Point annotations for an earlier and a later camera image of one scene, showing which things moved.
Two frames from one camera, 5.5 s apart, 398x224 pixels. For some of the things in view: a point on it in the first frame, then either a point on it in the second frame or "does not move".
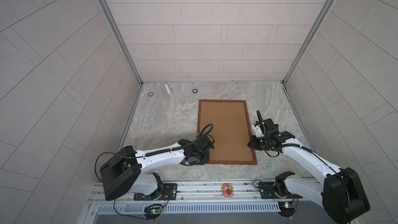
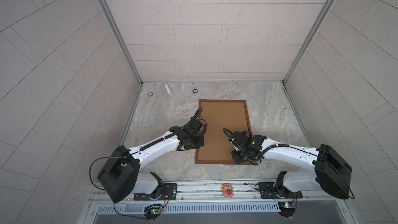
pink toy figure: [228, 190] does not move
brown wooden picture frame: [231, 131] does not move
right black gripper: [252, 144] → [235, 161]
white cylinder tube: [167, 88] does not move
